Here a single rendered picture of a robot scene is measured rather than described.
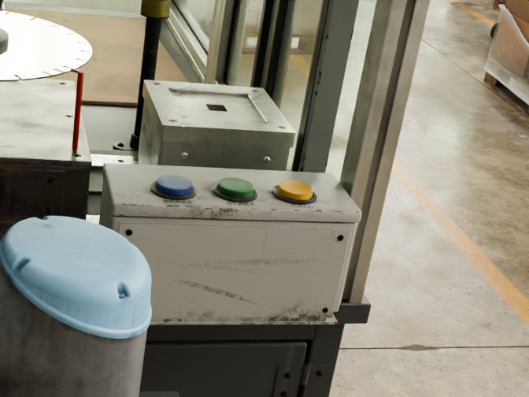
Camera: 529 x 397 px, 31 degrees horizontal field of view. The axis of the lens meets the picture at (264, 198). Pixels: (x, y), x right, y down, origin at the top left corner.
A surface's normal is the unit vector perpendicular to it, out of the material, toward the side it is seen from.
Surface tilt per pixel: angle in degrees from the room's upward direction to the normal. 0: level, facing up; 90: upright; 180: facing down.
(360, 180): 90
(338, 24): 90
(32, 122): 0
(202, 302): 90
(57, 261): 7
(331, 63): 90
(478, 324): 0
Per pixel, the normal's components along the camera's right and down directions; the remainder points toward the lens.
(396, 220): 0.15, -0.90
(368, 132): 0.25, 0.43
